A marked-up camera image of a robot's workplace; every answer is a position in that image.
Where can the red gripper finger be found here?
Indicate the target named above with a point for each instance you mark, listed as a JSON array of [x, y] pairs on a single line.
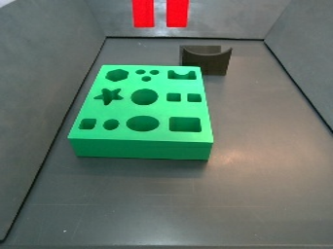
[[144, 13], [177, 13]]

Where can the green shape-sorting block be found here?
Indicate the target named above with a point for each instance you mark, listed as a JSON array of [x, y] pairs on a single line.
[[145, 112]]

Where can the dark curved foam piece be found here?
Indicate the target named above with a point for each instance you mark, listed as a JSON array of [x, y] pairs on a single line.
[[211, 58]]

